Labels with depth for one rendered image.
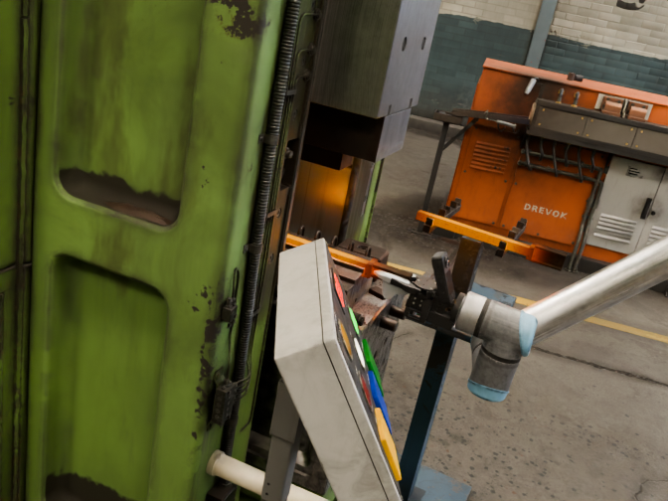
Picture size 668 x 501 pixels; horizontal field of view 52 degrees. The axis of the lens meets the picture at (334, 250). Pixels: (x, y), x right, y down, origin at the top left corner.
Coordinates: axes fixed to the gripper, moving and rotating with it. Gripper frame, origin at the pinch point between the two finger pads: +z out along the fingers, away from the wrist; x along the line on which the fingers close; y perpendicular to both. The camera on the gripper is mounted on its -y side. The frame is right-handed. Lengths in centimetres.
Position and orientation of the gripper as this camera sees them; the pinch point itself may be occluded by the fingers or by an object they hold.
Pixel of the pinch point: (381, 269)
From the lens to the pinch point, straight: 158.2
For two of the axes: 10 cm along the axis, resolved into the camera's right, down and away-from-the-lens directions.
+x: 3.8, -2.7, 8.9
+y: -2.3, 9.0, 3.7
